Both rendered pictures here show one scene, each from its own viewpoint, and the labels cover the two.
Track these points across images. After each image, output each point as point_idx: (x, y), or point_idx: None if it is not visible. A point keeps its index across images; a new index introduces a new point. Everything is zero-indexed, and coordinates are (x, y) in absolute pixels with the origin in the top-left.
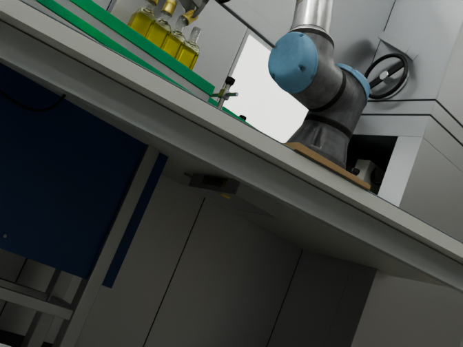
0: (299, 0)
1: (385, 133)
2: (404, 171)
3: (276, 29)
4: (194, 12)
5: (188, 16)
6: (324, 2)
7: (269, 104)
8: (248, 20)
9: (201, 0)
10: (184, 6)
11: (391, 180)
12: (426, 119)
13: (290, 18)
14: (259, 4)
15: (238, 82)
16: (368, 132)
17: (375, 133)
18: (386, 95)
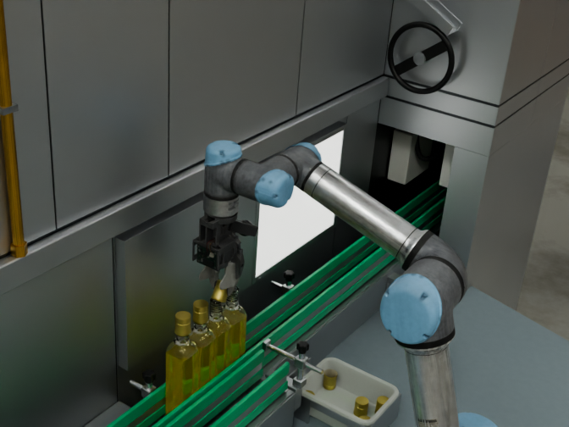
0: (422, 424)
1: (435, 137)
2: (471, 196)
3: (285, 129)
4: (228, 290)
5: (223, 298)
6: (452, 424)
7: (300, 207)
8: (255, 160)
9: (233, 276)
10: (207, 278)
11: (456, 206)
12: (489, 132)
13: (293, 88)
14: (256, 120)
15: (266, 229)
16: (411, 130)
17: (421, 134)
18: (429, 93)
